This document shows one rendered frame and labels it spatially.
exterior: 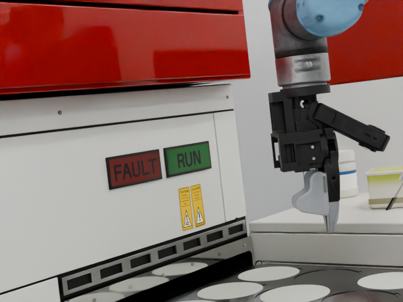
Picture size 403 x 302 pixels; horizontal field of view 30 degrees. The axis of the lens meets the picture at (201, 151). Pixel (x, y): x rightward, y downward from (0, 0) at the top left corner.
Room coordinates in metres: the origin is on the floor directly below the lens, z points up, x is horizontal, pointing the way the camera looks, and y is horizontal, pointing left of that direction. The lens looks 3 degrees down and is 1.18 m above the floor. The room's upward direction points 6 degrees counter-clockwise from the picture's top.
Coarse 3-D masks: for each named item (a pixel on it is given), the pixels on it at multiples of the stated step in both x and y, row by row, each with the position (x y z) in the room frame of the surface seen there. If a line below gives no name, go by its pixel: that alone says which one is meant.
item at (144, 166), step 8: (112, 160) 1.11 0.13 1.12; (120, 160) 1.12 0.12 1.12; (128, 160) 1.14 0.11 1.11; (136, 160) 1.15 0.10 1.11; (144, 160) 1.16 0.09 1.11; (152, 160) 1.18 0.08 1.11; (112, 168) 1.11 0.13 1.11; (120, 168) 1.12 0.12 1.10; (128, 168) 1.14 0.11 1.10; (136, 168) 1.15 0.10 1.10; (144, 168) 1.16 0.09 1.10; (152, 168) 1.18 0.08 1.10; (112, 176) 1.11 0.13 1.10; (120, 176) 1.12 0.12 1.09; (128, 176) 1.13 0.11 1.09; (136, 176) 1.15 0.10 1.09; (144, 176) 1.16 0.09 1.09; (152, 176) 1.18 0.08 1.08; (160, 176) 1.19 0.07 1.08; (112, 184) 1.11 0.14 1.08; (120, 184) 1.12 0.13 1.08
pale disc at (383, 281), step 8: (392, 272) 1.13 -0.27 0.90; (400, 272) 1.13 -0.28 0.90; (360, 280) 1.10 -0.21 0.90; (368, 280) 1.10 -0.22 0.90; (376, 280) 1.09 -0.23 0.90; (384, 280) 1.09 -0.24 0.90; (392, 280) 1.08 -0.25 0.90; (400, 280) 1.08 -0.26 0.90; (376, 288) 1.05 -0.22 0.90; (384, 288) 1.04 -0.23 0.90; (392, 288) 1.04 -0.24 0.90
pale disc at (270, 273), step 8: (248, 272) 1.24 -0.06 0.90; (256, 272) 1.24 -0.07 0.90; (264, 272) 1.23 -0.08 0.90; (272, 272) 1.22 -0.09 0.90; (280, 272) 1.22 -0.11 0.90; (288, 272) 1.21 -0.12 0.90; (296, 272) 1.20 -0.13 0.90; (248, 280) 1.18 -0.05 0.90; (256, 280) 1.18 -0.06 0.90; (264, 280) 1.17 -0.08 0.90
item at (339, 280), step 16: (240, 272) 1.25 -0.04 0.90; (304, 272) 1.20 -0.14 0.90; (320, 272) 1.19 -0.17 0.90; (336, 272) 1.18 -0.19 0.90; (352, 272) 1.16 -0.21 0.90; (368, 272) 1.15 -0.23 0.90; (384, 272) 1.14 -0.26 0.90; (272, 288) 1.11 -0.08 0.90; (336, 288) 1.07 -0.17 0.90; (352, 288) 1.06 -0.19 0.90; (368, 288) 1.05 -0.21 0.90; (400, 288) 1.03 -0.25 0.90
